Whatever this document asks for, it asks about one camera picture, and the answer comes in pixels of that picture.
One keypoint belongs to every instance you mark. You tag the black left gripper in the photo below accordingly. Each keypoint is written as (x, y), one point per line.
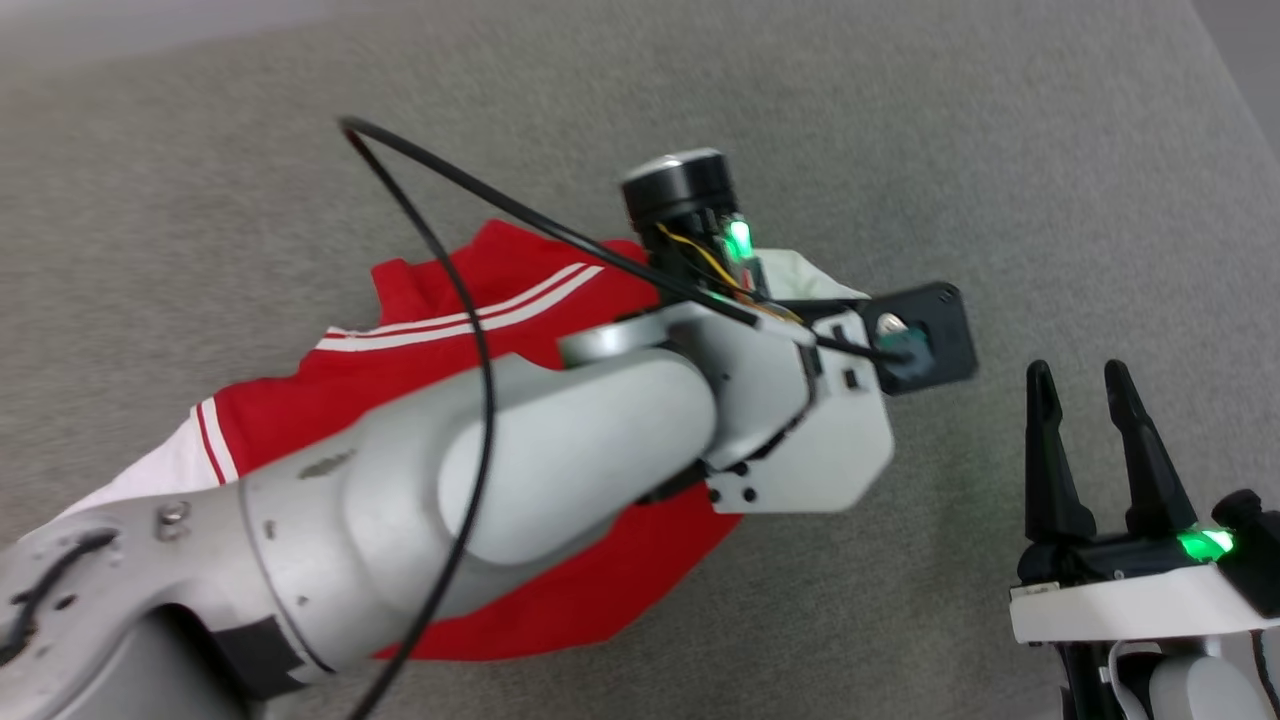
(680, 200)

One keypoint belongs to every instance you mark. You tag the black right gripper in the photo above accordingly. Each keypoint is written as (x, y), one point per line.
(1110, 560)

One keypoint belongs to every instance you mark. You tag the red and white shirt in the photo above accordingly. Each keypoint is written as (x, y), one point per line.
(430, 380)

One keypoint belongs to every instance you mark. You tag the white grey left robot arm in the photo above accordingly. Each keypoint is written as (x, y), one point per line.
(400, 510)

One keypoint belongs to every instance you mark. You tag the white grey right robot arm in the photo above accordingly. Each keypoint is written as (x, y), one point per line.
(1190, 690)

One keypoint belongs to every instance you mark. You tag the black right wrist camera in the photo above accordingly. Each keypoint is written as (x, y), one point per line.
(1255, 550)

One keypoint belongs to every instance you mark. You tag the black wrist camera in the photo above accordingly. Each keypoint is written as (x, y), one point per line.
(1255, 550)
(950, 330)

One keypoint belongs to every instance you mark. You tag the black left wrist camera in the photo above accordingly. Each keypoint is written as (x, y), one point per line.
(950, 330)

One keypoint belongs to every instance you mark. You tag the white left camera bracket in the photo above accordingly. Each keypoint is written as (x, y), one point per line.
(830, 450)

